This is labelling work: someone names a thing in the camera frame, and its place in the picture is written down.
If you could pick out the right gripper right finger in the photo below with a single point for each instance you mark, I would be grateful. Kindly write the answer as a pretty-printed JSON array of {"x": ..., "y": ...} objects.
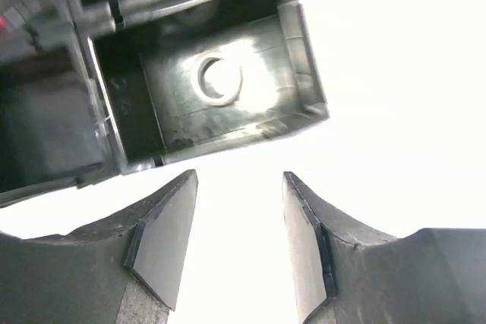
[{"x": 345, "y": 271}]

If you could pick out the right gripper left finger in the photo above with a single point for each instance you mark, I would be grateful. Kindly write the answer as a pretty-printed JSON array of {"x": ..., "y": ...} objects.
[{"x": 124, "y": 268}]

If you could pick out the small clear tape roll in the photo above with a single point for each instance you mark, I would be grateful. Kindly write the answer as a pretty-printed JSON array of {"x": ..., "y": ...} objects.
[{"x": 216, "y": 79}]

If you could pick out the black four-compartment organizer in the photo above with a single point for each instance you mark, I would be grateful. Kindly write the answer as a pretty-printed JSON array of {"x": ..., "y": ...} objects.
[{"x": 92, "y": 89}]

